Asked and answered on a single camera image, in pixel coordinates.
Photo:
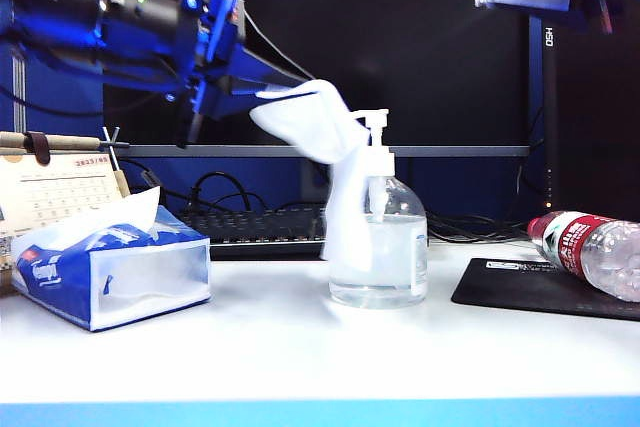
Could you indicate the white paper tissue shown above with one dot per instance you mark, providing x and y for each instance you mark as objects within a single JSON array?
[
  {"x": 310, "y": 122},
  {"x": 135, "y": 207}
]

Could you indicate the clear alcohol pump bottle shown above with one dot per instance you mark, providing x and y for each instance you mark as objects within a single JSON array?
[{"x": 395, "y": 257}]

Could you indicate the black HSO monitor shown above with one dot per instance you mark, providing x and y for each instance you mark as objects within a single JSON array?
[{"x": 595, "y": 122}]

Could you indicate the paper desk calendar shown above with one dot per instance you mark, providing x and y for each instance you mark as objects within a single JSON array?
[{"x": 55, "y": 192}]

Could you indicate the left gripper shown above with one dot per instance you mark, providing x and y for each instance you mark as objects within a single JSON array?
[{"x": 220, "y": 22}]

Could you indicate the blue office partition panel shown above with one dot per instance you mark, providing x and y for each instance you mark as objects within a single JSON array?
[{"x": 55, "y": 97}]

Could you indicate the grey metal cross bracket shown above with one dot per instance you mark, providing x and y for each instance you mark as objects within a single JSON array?
[{"x": 114, "y": 145}]

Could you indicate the black AOC monitor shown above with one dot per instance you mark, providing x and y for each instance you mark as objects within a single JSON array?
[{"x": 400, "y": 47}]

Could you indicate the black mouse pad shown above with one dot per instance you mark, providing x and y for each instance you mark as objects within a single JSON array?
[{"x": 515, "y": 292}]

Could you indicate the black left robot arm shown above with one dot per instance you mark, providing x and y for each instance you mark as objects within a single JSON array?
[{"x": 65, "y": 22}]

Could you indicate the black keyboard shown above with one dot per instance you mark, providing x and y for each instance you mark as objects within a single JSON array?
[{"x": 260, "y": 227}]

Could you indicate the red label water bottle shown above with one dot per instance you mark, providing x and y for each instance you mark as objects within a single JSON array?
[{"x": 575, "y": 242}]

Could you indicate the blue white tissue pack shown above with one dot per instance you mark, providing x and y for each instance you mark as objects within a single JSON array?
[{"x": 150, "y": 282}]

